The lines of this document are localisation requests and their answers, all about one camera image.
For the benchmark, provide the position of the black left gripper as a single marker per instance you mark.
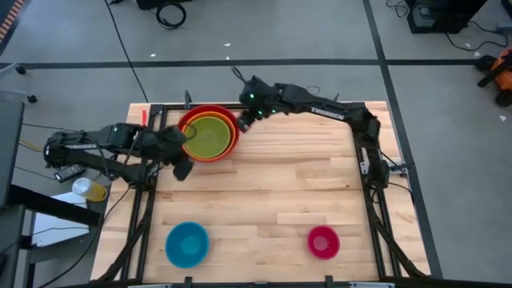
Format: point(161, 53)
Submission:
point(162, 144)

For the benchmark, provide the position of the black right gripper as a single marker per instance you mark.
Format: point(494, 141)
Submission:
point(258, 100)

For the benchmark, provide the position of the green bowl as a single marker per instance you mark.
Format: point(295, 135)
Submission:
point(208, 138)

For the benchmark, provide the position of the orange bowl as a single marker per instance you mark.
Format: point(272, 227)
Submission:
point(226, 154)

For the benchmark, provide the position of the red orange green bowls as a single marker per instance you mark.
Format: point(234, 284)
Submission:
point(208, 109)

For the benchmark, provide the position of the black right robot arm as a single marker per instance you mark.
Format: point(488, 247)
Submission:
point(336, 114)

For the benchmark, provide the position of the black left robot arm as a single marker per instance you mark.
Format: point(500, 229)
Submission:
point(100, 163)

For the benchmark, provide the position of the red tape strip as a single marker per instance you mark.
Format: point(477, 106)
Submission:
point(144, 117)

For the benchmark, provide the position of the blue bowl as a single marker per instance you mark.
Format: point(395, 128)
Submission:
point(187, 244)

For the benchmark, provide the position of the yellow drink bottle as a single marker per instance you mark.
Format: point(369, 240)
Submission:
point(91, 190)

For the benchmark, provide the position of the black power adapter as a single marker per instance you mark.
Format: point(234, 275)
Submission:
point(69, 173)

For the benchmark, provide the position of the white paper sheet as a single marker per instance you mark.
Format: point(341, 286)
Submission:
point(60, 222)

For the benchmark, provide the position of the small pink bowl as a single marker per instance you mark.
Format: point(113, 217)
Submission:
point(323, 242)

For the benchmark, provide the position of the black side desk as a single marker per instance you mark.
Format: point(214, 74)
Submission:
point(48, 204)

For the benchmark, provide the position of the black caster wheel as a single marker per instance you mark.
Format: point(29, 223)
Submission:
point(20, 70)
point(32, 98)

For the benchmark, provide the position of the dark monitor panel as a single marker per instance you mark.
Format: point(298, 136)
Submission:
point(10, 152)

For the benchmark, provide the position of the black equipment cart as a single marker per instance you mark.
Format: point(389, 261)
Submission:
point(440, 16)

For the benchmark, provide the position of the orange floor machine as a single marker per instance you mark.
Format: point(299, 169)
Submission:
point(503, 76)

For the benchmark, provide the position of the black aluminium table frame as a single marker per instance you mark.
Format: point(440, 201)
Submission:
point(146, 224)

